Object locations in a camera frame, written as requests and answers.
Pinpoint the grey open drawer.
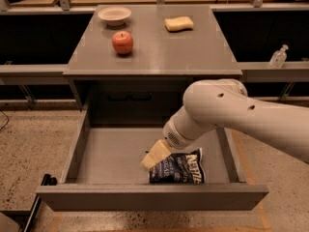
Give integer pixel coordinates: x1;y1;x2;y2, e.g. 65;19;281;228
37;102;268;211

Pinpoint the blue chip bag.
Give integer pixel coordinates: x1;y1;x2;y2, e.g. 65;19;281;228
149;148;205;184

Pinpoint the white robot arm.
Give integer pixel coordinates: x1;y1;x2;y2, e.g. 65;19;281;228
142;79;309;169

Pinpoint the red apple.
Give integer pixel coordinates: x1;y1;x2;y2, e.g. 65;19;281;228
112;31;133;55

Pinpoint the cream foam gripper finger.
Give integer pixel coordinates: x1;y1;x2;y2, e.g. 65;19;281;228
141;140;172;169

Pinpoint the white bowl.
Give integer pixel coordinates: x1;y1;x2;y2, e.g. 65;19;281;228
98;7;131;26

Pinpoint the grey cabinet counter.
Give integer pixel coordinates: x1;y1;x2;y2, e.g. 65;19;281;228
64;4;242;106

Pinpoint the black cable on floor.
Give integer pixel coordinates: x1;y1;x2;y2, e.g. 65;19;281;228
0;109;11;132

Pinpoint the black cart leg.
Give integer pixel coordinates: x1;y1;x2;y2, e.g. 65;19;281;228
20;174;57;232

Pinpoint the clear sanitizer bottle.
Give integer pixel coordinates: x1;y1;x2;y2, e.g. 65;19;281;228
269;44;289;69

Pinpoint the yellow sponge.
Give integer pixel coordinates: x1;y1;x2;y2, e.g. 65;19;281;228
164;16;194;32

